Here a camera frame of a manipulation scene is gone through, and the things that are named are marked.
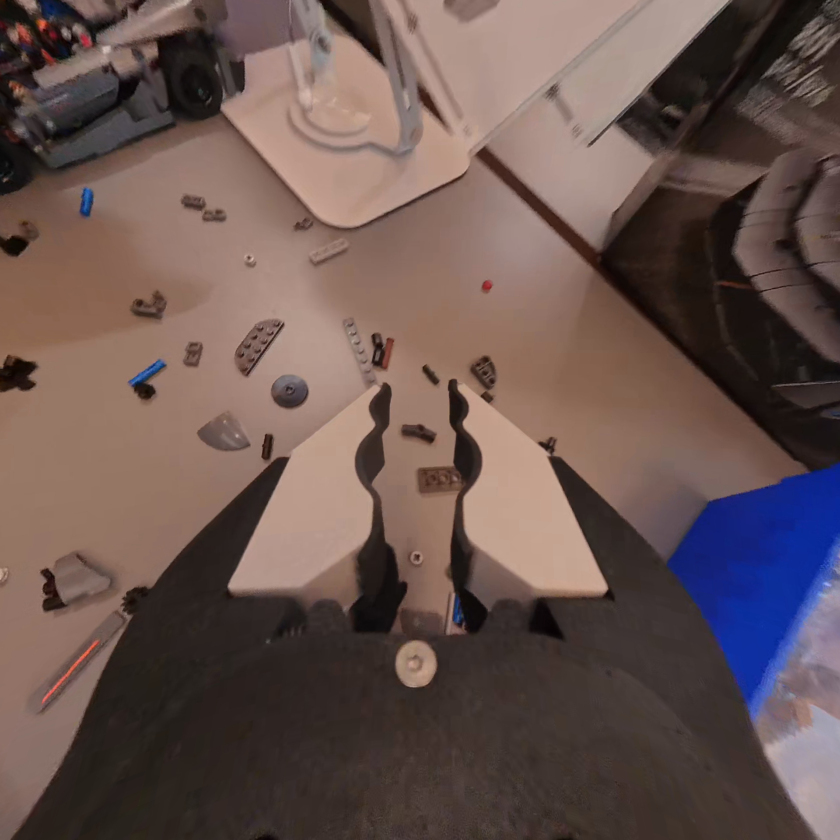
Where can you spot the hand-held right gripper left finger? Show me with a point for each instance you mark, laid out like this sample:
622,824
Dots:
302,525

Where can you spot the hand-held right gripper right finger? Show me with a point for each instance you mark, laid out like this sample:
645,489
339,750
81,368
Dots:
531,525

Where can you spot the black lego connector with blue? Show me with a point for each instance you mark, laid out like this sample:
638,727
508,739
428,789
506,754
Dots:
16,374

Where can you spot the grey lego sports car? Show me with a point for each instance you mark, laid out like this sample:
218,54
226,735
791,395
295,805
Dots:
85,98

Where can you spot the black long studded lego plate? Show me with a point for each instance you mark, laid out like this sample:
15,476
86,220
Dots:
436,479

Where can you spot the grey lego wedge shell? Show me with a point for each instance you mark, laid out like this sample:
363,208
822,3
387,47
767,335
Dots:
223,433

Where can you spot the dark round lego dish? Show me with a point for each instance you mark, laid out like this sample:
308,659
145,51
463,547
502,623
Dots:
289,390

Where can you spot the black lego double pin connector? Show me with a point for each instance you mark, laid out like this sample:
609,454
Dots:
418,432

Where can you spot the grey lego beam with holes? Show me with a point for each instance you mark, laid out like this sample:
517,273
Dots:
484,371

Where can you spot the dark grey long lego plate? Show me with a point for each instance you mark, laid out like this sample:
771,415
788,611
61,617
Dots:
359,352

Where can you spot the black lego gear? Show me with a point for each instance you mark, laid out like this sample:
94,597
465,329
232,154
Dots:
135,599

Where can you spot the black and brown lego connector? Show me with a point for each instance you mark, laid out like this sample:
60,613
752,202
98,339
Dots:
382,350

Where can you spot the blue lego pin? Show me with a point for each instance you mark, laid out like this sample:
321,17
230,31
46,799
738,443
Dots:
86,201
147,373

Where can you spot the grey lego panel black pins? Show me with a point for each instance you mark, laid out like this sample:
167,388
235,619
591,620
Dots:
79,577

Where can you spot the grey lego panel orange stripe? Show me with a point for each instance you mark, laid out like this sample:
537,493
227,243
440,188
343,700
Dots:
79,656

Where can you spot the light grey long lego plate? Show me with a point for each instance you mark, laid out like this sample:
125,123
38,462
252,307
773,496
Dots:
328,251

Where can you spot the lego set box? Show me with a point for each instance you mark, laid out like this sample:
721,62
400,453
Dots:
754,262

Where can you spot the grey lego piece with cross hole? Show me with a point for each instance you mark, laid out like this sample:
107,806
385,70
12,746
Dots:
29,229

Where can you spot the blue storage bin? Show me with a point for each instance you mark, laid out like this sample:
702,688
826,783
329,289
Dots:
741,558

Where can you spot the clear plastic parts bags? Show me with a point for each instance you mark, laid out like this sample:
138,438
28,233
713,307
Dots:
807,689

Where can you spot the white rounded board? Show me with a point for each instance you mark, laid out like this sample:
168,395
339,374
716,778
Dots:
354,184

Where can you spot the grey metal stand pole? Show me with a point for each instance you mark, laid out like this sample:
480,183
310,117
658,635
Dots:
312,52
400,85

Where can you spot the dark grey lego bracket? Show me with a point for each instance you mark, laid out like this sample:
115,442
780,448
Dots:
214,215
192,353
193,202

